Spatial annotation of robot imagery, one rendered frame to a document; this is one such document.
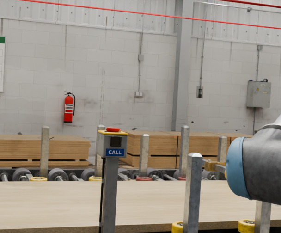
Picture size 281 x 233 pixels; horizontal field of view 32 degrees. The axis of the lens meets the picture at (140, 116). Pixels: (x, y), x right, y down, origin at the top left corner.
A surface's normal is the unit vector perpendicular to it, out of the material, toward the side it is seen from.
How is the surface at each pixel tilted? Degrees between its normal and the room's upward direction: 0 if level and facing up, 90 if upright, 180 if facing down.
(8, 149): 90
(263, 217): 90
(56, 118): 90
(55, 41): 90
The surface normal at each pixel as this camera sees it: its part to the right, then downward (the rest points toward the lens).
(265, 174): -0.66, -0.05
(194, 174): 0.32, 0.07
